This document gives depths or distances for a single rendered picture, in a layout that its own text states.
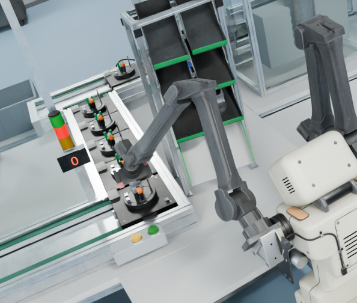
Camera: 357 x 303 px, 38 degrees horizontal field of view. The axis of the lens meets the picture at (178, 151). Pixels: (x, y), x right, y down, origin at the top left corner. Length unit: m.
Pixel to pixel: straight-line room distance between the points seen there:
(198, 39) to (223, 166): 0.59
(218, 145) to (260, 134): 1.04
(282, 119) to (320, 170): 1.42
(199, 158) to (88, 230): 0.55
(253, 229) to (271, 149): 0.99
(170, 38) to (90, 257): 0.88
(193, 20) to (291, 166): 0.81
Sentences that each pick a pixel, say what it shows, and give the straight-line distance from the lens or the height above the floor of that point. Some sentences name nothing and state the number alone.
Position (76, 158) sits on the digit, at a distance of 2.10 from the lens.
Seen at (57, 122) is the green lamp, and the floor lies 1.38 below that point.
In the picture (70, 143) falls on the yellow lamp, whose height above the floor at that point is 1.28.
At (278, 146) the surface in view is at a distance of 2.44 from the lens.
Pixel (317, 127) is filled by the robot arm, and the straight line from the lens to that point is 1.79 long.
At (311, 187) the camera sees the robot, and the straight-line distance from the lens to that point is 1.44.
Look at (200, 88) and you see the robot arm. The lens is 1.51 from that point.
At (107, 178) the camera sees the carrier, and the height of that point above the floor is 0.97.
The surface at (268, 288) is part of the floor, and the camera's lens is 2.95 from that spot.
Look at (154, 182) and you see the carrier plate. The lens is 2.22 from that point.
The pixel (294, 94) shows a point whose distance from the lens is 2.84.
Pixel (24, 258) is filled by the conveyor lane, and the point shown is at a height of 0.92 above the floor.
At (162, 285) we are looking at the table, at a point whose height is 0.86.
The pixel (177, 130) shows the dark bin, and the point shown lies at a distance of 2.03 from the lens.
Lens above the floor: 2.21
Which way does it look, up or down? 32 degrees down
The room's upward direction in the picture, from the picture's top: 17 degrees counter-clockwise
